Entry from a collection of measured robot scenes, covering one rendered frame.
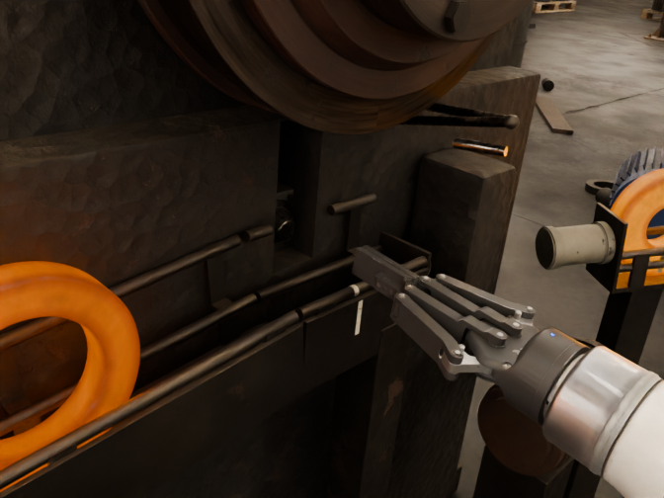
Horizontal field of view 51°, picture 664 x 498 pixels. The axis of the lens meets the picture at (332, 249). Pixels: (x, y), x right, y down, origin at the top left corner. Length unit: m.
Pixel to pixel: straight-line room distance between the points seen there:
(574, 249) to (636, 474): 0.49
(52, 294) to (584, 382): 0.39
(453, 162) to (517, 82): 0.22
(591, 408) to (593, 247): 0.48
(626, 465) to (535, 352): 0.11
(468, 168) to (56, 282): 0.50
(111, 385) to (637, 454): 0.40
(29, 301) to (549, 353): 0.39
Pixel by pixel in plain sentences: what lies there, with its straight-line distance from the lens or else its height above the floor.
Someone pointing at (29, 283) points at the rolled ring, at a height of 0.81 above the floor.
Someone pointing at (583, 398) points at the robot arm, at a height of 0.75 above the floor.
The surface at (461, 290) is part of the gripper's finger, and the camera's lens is 0.68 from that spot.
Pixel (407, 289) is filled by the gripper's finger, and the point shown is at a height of 0.75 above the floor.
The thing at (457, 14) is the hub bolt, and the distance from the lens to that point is 0.55.
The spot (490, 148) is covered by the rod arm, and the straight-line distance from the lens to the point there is 0.67.
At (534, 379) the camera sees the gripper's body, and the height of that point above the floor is 0.74.
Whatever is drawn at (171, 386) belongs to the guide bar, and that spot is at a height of 0.70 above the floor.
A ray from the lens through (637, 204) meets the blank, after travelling 1.03.
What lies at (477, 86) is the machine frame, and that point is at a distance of 0.96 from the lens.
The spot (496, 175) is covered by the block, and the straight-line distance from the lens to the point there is 0.85.
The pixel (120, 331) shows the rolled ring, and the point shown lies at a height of 0.75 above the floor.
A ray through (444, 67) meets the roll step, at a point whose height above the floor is 0.94.
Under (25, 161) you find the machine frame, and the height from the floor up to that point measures 0.87.
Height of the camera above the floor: 1.06
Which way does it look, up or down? 26 degrees down
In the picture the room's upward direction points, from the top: 5 degrees clockwise
